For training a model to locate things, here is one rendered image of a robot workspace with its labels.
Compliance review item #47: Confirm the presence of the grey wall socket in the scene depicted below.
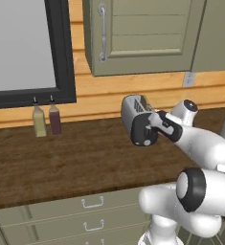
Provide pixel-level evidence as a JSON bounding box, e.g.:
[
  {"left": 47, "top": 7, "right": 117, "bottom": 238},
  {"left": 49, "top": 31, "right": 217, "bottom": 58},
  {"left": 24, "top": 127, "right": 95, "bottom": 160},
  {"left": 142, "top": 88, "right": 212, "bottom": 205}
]
[{"left": 182, "top": 71, "right": 196, "bottom": 89}]

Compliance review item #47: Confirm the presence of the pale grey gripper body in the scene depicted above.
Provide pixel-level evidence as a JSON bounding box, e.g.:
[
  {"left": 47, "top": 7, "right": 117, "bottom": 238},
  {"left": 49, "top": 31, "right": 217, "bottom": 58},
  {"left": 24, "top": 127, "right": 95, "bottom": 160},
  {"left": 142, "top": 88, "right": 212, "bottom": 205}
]
[{"left": 147, "top": 112, "right": 165, "bottom": 130}]

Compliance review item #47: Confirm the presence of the olive green drawer front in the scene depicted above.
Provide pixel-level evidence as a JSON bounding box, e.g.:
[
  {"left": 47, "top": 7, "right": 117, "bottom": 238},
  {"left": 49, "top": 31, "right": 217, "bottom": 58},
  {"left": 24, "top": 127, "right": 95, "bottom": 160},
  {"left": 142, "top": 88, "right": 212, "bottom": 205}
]
[
  {"left": 0, "top": 187, "right": 147, "bottom": 227},
  {"left": 0, "top": 211, "right": 151, "bottom": 244},
  {"left": 31, "top": 230, "right": 150, "bottom": 245}
]

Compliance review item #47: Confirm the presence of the black framed window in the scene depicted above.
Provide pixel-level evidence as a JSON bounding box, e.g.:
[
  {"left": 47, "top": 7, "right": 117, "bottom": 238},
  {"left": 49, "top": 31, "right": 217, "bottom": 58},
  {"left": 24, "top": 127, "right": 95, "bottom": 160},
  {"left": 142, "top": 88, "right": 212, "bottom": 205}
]
[{"left": 0, "top": 0, "right": 78, "bottom": 110}]

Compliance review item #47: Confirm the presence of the yellow oil bottle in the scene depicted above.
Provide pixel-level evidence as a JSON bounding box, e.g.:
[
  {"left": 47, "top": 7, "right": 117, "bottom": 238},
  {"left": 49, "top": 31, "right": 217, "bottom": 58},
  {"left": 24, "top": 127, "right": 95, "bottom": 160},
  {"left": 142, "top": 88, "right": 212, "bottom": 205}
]
[{"left": 32, "top": 96, "right": 48, "bottom": 139}]

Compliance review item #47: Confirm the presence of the dark red sauce bottle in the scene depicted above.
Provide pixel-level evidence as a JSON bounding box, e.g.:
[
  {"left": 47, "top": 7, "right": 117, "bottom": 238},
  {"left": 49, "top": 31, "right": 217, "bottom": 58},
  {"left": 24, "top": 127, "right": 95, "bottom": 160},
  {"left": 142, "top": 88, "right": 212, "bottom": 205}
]
[{"left": 48, "top": 95, "right": 63, "bottom": 136}]

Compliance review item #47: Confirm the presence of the silver and black toaster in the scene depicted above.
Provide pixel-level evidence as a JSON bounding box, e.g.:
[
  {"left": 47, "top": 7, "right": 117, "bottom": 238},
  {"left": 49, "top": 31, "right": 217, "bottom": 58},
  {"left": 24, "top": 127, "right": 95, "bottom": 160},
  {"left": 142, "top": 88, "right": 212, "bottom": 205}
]
[{"left": 120, "top": 94, "right": 160, "bottom": 147}]

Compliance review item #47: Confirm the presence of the silver cupboard door handle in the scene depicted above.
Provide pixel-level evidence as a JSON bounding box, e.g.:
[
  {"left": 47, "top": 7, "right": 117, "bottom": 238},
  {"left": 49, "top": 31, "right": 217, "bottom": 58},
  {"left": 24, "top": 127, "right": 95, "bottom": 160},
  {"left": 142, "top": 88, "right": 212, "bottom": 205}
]
[{"left": 97, "top": 2, "right": 108, "bottom": 63}]

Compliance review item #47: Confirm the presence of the plain olive green cupboard door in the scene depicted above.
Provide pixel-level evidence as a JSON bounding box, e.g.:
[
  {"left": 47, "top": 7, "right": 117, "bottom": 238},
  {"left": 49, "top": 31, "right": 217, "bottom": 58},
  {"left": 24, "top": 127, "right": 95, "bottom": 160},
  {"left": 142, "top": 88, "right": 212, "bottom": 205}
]
[{"left": 191, "top": 0, "right": 225, "bottom": 74}]

